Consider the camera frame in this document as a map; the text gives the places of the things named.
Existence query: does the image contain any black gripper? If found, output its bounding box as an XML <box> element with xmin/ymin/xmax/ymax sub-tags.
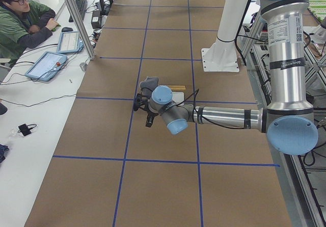
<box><xmin>146</xmin><ymin>109</ymin><xmax>158</xmax><ymax>128</ymax></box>

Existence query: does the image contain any blue grey towel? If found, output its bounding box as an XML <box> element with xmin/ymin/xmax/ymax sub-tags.
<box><xmin>139</xmin><ymin>77</ymin><xmax>159</xmax><ymax>98</ymax></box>

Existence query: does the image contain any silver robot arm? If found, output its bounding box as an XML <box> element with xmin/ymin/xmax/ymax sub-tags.
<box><xmin>139</xmin><ymin>0</ymin><xmax>318</xmax><ymax>155</ymax></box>

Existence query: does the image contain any white wooden towel rack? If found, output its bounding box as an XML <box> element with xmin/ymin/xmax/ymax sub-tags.
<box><xmin>168</xmin><ymin>85</ymin><xmax>186</xmax><ymax>103</ymax></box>

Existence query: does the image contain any far teach pendant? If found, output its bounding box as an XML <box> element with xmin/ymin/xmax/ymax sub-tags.
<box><xmin>57</xmin><ymin>31</ymin><xmax>84</xmax><ymax>54</ymax></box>

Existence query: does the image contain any teach pendant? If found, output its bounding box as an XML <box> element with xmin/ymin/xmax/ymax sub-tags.
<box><xmin>57</xmin><ymin>31</ymin><xmax>84</xmax><ymax>54</ymax></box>
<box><xmin>24</xmin><ymin>52</ymin><xmax>68</xmax><ymax>82</ymax></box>

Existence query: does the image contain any near teach pendant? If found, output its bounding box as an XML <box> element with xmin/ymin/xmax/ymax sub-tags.
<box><xmin>24</xmin><ymin>52</ymin><xmax>68</xmax><ymax>82</ymax></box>

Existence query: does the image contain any black computer mouse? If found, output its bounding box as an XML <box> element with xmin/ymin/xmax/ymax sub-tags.
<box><xmin>61</xmin><ymin>27</ymin><xmax>73</xmax><ymax>33</ymax></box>

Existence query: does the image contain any small black adapter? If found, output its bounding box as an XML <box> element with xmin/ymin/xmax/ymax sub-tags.
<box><xmin>18</xmin><ymin>123</ymin><xmax>37</xmax><ymax>136</ymax></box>

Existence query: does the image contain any black keyboard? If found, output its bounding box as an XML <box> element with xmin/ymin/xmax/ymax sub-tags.
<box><xmin>75</xmin><ymin>0</ymin><xmax>88</xmax><ymax>21</ymax></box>

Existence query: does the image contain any seated person green jacket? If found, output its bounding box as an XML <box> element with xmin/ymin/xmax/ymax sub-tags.
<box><xmin>1</xmin><ymin>0</ymin><xmax>59</xmax><ymax>66</ymax></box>

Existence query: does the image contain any camera cable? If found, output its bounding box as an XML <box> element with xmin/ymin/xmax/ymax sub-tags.
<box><xmin>175</xmin><ymin>89</ymin><xmax>247</xmax><ymax>130</ymax></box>

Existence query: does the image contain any white pedestal column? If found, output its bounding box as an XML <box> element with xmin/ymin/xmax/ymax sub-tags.
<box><xmin>201</xmin><ymin>0</ymin><xmax>251</xmax><ymax>72</ymax></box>

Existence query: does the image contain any aluminium frame post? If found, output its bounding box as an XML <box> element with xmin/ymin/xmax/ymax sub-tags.
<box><xmin>64</xmin><ymin>0</ymin><xmax>95</xmax><ymax>60</ymax></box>

